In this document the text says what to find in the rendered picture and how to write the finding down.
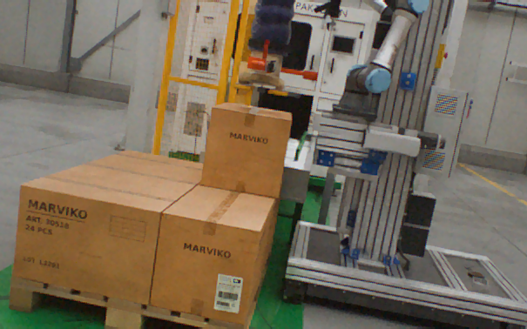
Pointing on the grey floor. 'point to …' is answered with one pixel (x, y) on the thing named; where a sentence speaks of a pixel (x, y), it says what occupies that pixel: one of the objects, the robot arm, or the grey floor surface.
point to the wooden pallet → (28, 291)
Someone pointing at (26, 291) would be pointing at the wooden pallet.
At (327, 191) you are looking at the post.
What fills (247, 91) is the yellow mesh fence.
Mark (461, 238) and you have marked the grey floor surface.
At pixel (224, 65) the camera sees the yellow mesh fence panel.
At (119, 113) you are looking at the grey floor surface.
